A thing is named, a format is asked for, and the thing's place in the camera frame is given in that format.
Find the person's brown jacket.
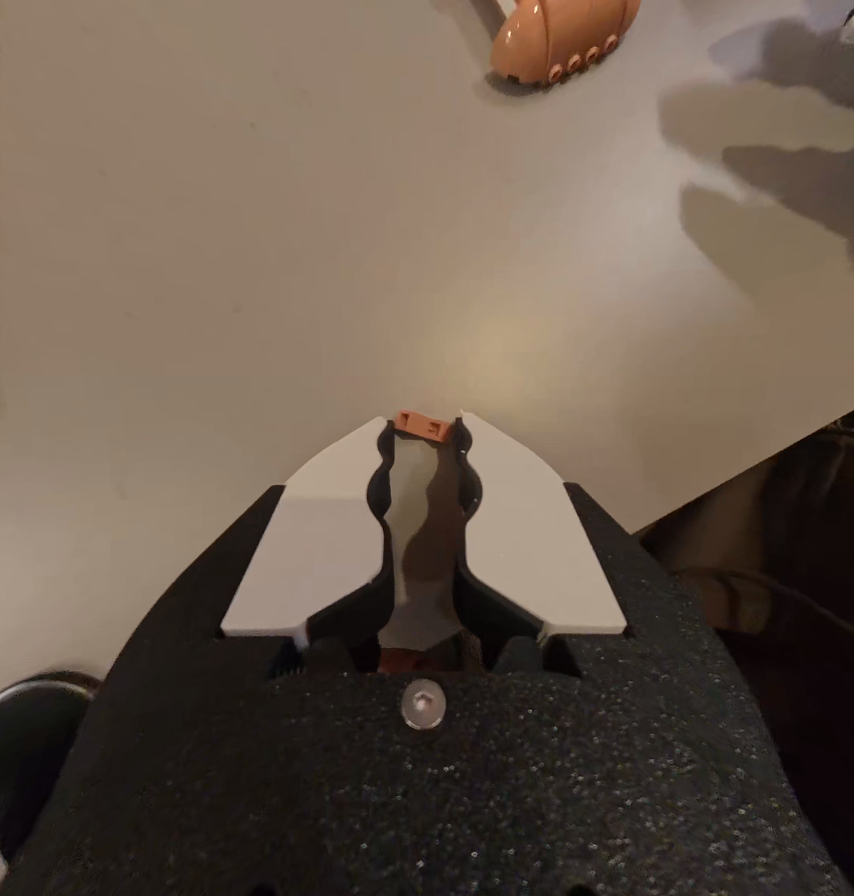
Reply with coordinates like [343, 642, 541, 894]
[637, 399, 854, 896]

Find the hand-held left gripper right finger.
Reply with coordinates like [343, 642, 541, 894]
[455, 412, 627, 639]

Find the dark round disc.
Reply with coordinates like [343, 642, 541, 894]
[0, 671, 104, 863]

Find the brown lego assembly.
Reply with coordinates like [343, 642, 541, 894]
[489, 0, 642, 84]

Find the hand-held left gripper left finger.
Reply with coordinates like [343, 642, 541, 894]
[220, 416, 399, 641]

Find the small brown lego plate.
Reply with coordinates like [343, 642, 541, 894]
[394, 410, 452, 442]

